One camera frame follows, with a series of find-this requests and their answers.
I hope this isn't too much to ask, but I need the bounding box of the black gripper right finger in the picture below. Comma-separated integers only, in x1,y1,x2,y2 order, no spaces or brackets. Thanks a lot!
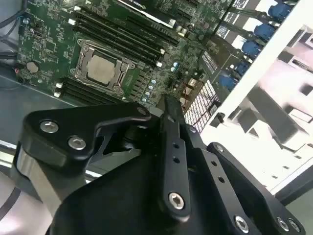
180,124,306,235

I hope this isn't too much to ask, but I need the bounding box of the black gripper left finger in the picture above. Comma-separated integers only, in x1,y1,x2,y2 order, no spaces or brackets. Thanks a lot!
11,95,193,220

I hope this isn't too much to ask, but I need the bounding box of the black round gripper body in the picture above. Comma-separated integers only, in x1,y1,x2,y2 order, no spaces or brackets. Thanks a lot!
50,121,233,235

